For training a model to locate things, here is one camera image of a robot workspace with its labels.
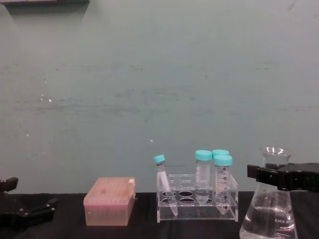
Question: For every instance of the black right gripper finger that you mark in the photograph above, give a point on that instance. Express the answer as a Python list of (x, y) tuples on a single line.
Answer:
[(270, 178)]

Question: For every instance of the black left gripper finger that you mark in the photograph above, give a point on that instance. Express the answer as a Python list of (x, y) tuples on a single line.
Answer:
[(40, 212), (8, 184)]

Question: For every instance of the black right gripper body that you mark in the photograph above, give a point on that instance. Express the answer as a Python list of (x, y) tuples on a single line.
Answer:
[(302, 176)]

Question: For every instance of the clear glass conical flask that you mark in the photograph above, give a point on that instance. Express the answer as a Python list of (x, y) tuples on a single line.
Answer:
[(269, 214)]

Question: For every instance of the large teal-capped centrifuge tube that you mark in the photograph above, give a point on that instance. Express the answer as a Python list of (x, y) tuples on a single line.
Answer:
[(220, 152), (222, 179), (203, 171)]

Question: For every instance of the pink pipette tip box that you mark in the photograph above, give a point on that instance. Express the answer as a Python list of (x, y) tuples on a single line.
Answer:
[(109, 199)]

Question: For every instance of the clear acrylic tube rack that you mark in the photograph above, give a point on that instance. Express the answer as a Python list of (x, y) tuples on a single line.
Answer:
[(184, 211)]

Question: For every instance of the black table cloth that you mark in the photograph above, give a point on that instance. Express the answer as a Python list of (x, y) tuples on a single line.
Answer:
[(144, 229)]

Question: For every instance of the small teal-capped centrifuge tube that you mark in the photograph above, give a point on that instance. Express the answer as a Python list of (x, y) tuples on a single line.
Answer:
[(163, 174)]

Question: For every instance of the dark overhead shelf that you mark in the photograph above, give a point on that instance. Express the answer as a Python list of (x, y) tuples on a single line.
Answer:
[(45, 1)]

